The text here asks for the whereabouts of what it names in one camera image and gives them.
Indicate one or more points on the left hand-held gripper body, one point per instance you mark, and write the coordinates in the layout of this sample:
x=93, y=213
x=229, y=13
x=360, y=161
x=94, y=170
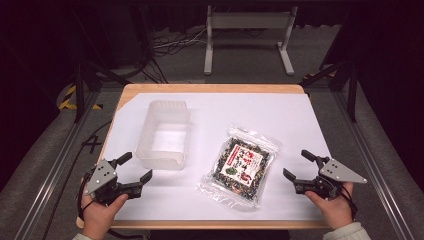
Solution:
x=101, y=176

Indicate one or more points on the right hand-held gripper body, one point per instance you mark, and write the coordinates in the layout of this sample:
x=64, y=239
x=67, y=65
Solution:
x=336, y=171

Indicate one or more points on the translucent plastic container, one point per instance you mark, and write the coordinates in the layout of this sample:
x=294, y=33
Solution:
x=165, y=140

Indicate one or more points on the clear bag of dried mix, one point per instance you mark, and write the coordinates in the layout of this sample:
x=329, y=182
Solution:
x=241, y=166

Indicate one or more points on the person's right hand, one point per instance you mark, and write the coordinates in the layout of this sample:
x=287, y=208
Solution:
x=336, y=210

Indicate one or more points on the person's left hand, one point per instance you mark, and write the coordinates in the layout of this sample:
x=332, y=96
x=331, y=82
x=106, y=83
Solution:
x=96, y=216

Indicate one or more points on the person's right sleeve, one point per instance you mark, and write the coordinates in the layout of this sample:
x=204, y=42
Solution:
x=346, y=232

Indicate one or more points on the person's sleeve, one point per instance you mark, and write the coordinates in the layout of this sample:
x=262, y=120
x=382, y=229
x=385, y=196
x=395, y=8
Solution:
x=81, y=237
x=346, y=232

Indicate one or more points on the person's left sleeve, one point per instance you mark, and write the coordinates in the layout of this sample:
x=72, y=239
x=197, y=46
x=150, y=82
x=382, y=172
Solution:
x=81, y=237

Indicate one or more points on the black tripod stand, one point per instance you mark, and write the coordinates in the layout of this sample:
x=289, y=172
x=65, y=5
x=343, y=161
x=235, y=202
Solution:
x=79, y=86
x=351, y=86

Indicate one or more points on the white paper sheet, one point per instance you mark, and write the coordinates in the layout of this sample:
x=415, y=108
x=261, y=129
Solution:
x=240, y=110

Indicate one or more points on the yellow black hazard tape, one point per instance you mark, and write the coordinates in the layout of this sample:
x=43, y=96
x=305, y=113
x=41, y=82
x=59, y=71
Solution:
x=68, y=96

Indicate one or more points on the aluminium floor rail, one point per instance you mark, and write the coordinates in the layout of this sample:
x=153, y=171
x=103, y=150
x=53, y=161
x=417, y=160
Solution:
x=56, y=166
x=373, y=166

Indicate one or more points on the white metal stand frame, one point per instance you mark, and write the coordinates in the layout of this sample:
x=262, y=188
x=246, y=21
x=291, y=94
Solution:
x=250, y=20

